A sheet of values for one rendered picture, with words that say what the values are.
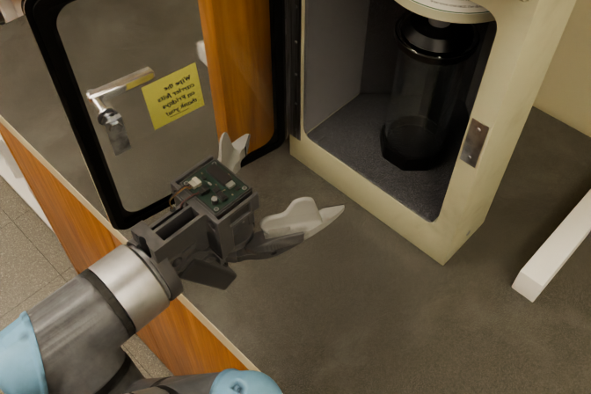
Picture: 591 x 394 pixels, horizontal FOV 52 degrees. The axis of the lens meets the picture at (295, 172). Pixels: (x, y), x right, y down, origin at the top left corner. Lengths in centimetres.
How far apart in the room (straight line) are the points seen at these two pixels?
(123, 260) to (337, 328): 39
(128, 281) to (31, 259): 165
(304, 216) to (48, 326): 26
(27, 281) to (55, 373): 160
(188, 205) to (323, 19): 38
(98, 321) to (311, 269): 43
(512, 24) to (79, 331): 48
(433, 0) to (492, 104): 13
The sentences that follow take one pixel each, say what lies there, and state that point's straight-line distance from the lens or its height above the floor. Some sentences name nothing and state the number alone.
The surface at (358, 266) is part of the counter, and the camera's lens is 91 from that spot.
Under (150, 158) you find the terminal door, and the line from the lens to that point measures 84.
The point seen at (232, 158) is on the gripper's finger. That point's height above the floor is 120.
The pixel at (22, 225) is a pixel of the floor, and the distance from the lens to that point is 229.
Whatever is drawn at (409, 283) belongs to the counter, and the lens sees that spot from 91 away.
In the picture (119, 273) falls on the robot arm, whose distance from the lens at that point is 56.
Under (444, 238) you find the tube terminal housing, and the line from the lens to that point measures 89.
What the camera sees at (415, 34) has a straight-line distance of 79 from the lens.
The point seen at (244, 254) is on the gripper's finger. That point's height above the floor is 120.
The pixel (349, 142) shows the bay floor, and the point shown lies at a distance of 96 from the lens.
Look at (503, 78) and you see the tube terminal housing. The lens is 66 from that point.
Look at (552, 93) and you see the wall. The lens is 121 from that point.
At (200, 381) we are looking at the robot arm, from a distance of 49.
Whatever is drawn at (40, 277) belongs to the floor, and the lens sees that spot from 215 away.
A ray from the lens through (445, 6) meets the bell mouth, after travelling 70.
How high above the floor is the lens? 172
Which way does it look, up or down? 50 degrees down
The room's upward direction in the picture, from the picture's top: straight up
